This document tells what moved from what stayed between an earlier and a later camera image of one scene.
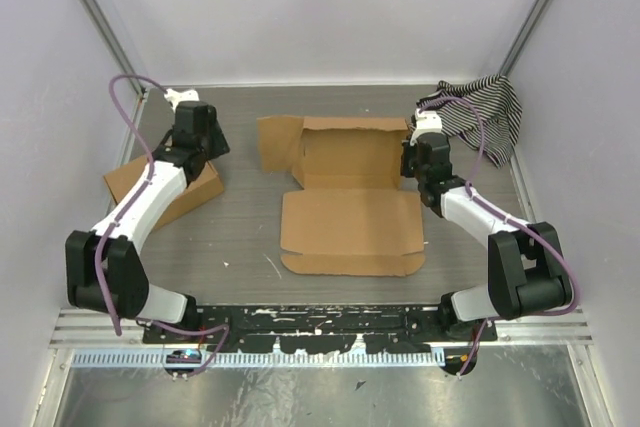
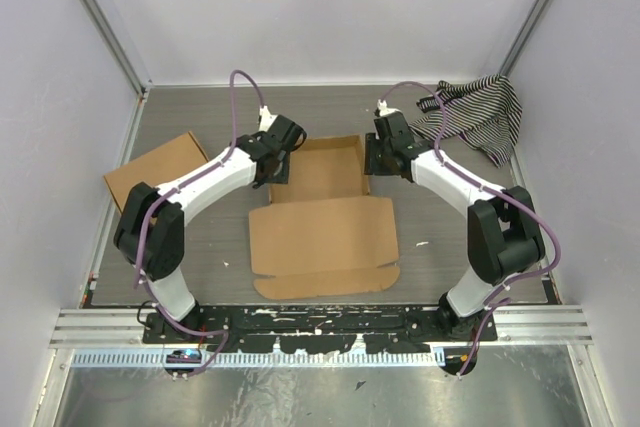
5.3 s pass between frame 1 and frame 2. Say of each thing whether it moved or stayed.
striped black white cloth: stayed
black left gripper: moved
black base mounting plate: stayed
